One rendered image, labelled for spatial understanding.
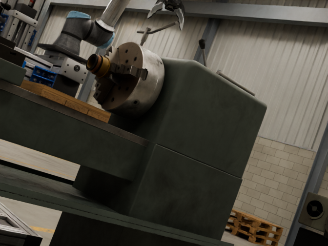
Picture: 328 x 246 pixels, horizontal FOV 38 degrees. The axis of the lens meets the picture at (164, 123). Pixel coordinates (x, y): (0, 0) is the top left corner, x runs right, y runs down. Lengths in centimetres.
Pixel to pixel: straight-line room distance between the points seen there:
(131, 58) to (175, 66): 19
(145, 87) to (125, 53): 20
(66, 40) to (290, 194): 1041
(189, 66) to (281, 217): 1066
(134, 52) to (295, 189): 1068
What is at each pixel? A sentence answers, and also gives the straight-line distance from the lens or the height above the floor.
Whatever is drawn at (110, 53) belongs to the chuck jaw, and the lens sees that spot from 209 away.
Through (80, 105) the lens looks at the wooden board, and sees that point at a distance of 179.
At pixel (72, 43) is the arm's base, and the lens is 259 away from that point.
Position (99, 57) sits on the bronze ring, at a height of 110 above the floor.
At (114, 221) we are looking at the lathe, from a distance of 185.
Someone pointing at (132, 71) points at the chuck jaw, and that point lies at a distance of 195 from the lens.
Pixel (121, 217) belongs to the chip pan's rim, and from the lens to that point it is 186.
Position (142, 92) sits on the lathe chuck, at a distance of 197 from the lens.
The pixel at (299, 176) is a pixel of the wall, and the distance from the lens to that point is 1253.
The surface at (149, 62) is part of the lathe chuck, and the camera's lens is 200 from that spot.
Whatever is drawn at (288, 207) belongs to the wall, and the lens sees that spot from 1250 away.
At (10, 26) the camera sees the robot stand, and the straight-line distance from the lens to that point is 258.
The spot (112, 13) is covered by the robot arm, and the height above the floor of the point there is 144.
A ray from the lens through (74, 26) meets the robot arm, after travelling 261.
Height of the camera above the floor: 80
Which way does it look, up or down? 5 degrees up
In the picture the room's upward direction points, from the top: 21 degrees clockwise
